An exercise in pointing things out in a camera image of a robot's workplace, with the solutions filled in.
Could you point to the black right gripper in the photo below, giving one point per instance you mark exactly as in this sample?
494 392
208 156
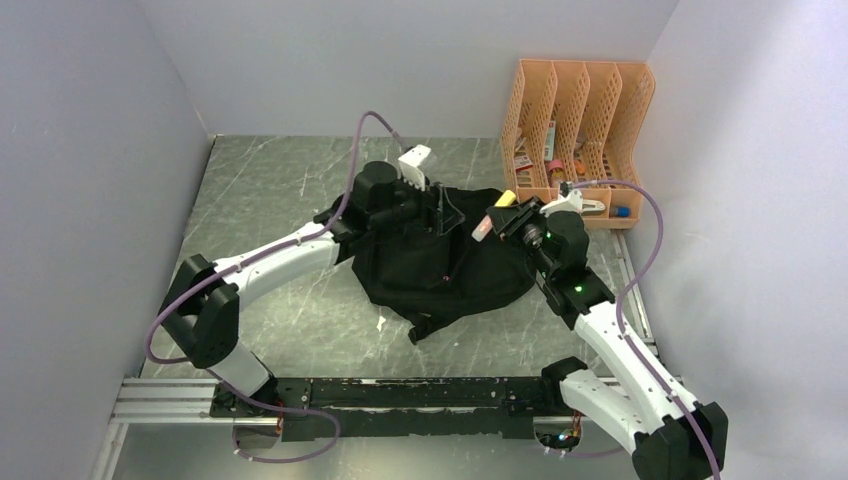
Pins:
511 219

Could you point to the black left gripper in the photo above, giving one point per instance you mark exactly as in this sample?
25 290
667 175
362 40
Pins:
437 214

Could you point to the black student backpack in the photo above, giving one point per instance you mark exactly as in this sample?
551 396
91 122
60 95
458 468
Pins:
432 281

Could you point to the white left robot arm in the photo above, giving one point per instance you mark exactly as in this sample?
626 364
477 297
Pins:
202 307

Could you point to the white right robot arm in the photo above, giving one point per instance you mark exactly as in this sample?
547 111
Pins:
666 430

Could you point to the white stapler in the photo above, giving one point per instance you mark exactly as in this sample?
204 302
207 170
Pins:
592 207

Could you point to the grey blue sharpener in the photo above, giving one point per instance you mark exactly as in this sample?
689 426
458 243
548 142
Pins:
619 212

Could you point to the pink bottle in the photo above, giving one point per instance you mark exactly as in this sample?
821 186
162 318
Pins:
556 172

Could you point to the white red staples box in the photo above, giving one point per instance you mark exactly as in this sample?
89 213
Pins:
522 163

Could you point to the tall white green box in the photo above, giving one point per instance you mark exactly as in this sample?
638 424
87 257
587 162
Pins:
550 139

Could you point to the orange plastic desk organizer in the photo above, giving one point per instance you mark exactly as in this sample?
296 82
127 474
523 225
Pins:
599 109

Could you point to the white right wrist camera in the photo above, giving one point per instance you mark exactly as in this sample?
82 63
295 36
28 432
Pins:
571 202

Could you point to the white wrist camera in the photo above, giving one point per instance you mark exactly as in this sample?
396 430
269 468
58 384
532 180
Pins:
571 202
411 165

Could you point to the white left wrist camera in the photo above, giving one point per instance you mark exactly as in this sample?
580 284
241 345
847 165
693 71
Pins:
411 165

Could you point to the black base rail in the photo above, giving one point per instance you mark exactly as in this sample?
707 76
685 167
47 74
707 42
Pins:
522 407

